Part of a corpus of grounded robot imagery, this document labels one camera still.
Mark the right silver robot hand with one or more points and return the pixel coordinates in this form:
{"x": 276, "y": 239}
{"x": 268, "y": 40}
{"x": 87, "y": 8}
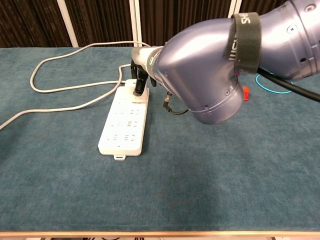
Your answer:
{"x": 138, "y": 72}

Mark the white power strip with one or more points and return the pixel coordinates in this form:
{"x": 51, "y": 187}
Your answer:
{"x": 120, "y": 130}

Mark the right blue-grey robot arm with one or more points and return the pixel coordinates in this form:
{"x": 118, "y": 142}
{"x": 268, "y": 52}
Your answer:
{"x": 200, "y": 75}

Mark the teal fabric table mat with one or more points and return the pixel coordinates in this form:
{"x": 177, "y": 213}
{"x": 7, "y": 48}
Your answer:
{"x": 175, "y": 187}

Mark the white partition frame post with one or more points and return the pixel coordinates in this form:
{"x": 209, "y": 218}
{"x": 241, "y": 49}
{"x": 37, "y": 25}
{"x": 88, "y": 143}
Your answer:
{"x": 66, "y": 22}
{"x": 135, "y": 22}
{"x": 235, "y": 6}

